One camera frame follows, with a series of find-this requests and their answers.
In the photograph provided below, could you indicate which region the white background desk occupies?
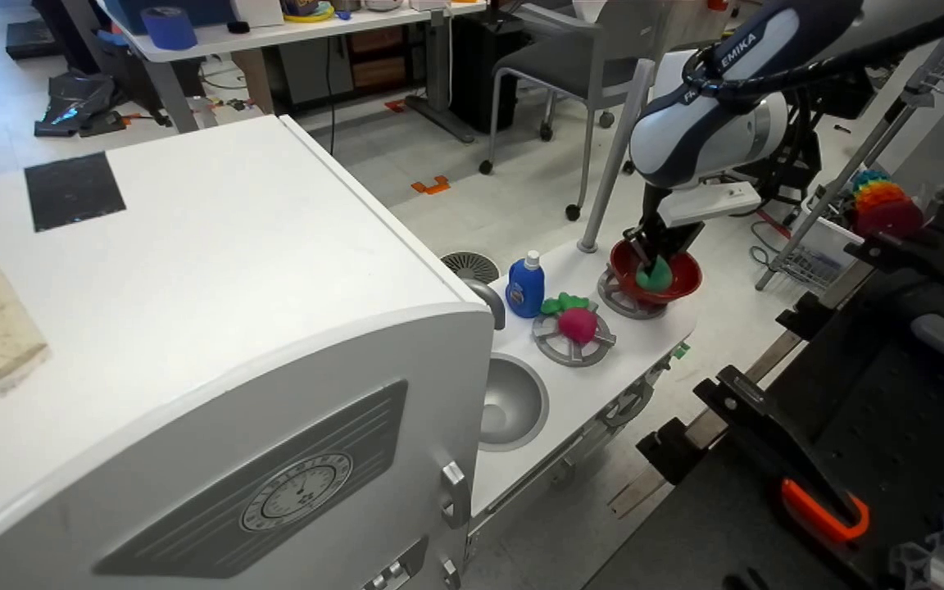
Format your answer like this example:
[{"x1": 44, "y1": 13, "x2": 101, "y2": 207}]
[{"x1": 94, "y1": 0, "x2": 488, "y2": 145}]

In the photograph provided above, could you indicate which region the grey toy sink basin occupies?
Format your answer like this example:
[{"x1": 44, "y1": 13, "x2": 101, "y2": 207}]
[{"x1": 477, "y1": 356, "x2": 548, "y2": 449}]

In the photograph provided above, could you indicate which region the rainbow coloured stacking toy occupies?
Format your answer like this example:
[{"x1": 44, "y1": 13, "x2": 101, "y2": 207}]
[{"x1": 847, "y1": 169, "x2": 923, "y2": 238}]

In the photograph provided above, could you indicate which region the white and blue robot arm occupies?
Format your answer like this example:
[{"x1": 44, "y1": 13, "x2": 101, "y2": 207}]
[{"x1": 628, "y1": 0, "x2": 944, "y2": 267}]

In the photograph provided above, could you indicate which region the grey office chair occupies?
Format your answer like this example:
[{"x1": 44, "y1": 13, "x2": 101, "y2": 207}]
[{"x1": 490, "y1": 0, "x2": 699, "y2": 219}]

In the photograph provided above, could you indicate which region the blue soap bottle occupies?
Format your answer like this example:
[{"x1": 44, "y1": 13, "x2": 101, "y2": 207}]
[{"x1": 503, "y1": 252, "x2": 543, "y2": 318}]

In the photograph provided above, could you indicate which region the pink plush strawberry toy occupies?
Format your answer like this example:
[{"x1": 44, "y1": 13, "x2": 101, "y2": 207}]
[{"x1": 539, "y1": 291, "x2": 598, "y2": 346}]

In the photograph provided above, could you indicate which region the white toy kitchen cabinet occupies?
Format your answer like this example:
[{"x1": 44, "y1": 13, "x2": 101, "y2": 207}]
[{"x1": 0, "y1": 118, "x2": 496, "y2": 590}]

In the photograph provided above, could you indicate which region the green plush ball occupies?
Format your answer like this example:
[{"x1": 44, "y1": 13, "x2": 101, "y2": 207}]
[{"x1": 634, "y1": 260, "x2": 670, "y2": 291}]

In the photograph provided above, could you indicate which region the black equipment frame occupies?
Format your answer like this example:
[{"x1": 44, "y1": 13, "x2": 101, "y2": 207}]
[{"x1": 586, "y1": 214, "x2": 944, "y2": 590}]

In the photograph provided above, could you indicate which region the red bowl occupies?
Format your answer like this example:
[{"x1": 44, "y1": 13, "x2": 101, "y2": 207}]
[{"x1": 610, "y1": 242, "x2": 700, "y2": 308}]

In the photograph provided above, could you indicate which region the white toy kitchen counter unit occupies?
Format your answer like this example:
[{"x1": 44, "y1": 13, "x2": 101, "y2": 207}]
[{"x1": 472, "y1": 242, "x2": 696, "y2": 518}]

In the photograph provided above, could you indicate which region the grey toy burner grate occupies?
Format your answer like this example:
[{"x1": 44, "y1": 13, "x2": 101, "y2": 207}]
[{"x1": 532, "y1": 314, "x2": 616, "y2": 368}]

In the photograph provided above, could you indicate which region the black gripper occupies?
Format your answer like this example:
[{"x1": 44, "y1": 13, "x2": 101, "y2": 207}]
[{"x1": 622, "y1": 187, "x2": 700, "y2": 281}]

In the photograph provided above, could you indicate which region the grey toy faucet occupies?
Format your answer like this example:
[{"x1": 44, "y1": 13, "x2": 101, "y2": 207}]
[{"x1": 445, "y1": 252, "x2": 503, "y2": 329}]

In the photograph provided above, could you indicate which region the grey support pole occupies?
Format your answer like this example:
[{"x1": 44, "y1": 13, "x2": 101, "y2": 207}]
[{"x1": 577, "y1": 59, "x2": 658, "y2": 254}]

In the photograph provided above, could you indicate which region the orange handled black clamp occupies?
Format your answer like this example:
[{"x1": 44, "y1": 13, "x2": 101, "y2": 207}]
[{"x1": 696, "y1": 368, "x2": 870, "y2": 548}]

